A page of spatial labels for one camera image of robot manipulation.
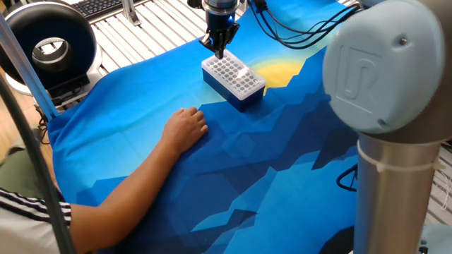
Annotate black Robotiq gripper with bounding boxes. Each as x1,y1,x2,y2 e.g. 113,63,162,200
199,11,241,59

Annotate white blue test tube rack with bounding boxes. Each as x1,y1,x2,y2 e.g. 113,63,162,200
201,49,267,113

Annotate person right forearm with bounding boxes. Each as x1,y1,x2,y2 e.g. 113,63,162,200
69,139,177,253

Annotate person right hand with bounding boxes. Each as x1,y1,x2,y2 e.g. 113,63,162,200
160,107,209,156

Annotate black computer keyboard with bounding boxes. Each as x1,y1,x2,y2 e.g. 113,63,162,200
70,0,124,19

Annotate blue mountain print cloth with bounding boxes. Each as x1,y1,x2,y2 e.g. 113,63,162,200
47,0,359,254

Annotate person torso striped shirt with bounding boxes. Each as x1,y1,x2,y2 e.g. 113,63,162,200
0,146,73,254

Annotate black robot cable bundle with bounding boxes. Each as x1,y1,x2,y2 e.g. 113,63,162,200
246,0,364,50

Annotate small metal upright bracket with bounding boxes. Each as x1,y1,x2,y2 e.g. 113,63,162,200
121,0,143,27

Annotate black ring light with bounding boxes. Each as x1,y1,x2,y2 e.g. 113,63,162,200
0,1,104,109

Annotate black base cable loop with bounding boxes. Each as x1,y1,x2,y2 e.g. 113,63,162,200
335,163,359,193

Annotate slanted aluminium frame post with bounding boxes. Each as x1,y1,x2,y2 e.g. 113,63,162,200
0,12,60,122

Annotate thin black hanging cables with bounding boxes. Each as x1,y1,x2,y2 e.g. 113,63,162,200
34,104,51,145

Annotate thick black hose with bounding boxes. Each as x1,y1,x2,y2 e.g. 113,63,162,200
0,74,78,254

